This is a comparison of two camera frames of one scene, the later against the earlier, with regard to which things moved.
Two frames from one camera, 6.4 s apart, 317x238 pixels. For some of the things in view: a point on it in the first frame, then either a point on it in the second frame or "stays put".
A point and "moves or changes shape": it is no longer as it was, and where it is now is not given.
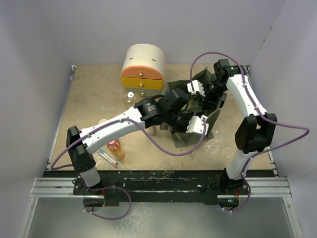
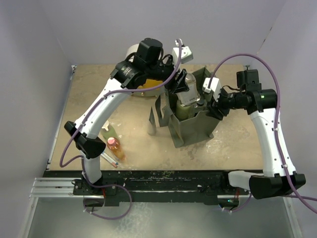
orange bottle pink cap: x=115 y=146 stays put
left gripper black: x=188 y=116 → x=181 y=85
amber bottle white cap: x=132 y=97 moves or changes shape
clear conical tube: x=151 y=131 stays put
